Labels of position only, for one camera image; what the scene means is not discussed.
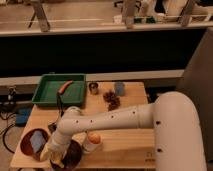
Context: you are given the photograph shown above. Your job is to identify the brown bowl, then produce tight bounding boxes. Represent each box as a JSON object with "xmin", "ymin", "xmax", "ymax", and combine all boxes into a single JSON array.
[{"xmin": 20, "ymin": 128, "xmax": 49, "ymax": 161}]

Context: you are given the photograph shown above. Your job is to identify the small metal cup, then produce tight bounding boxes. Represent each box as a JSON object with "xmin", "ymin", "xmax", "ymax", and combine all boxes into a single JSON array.
[{"xmin": 89, "ymin": 82, "xmax": 99, "ymax": 95}]

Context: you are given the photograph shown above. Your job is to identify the black cables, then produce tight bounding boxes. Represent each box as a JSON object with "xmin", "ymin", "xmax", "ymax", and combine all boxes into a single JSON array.
[{"xmin": 0, "ymin": 99, "xmax": 18, "ymax": 154}]

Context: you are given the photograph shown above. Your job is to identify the dark red bowl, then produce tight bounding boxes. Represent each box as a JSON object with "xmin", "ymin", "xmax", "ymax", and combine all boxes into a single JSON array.
[{"xmin": 49, "ymin": 139, "xmax": 83, "ymax": 171}]

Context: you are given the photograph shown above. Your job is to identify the blue box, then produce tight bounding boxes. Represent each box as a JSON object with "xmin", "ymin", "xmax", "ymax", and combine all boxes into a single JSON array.
[{"xmin": 15, "ymin": 108, "xmax": 31, "ymax": 127}]

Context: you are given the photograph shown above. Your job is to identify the black handled spatula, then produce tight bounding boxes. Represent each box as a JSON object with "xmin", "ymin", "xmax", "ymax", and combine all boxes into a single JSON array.
[{"xmin": 48, "ymin": 93, "xmax": 64, "ymax": 133}]

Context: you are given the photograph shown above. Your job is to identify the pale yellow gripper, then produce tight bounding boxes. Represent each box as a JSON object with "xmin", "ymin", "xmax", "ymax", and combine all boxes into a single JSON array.
[{"xmin": 40, "ymin": 143, "xmax": 64, "ymax": 161}]

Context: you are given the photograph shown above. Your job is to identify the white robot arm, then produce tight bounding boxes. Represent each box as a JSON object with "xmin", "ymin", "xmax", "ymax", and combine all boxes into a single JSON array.
[{"xmin": 40, "ymin": 91, "xmax": 207, "ymax": 171}]

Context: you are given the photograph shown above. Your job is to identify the brown grape bunch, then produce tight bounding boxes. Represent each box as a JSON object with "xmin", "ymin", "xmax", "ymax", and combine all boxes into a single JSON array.
[{"xmin": 103, "ymin": 91, "xmax": 120, "ymax": 111}]

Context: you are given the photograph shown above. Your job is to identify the yellow banana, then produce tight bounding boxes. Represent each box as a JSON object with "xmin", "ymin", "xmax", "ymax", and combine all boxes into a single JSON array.
[{"xmin": 50, "ymin": 154, "xmax": 64, "ymax": 168}]

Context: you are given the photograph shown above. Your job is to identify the green plastic tray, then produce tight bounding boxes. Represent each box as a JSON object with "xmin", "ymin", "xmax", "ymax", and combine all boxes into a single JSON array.
[{"xmin": 32, "ymin": 73, "xmax": 86, "ymax": 107}]

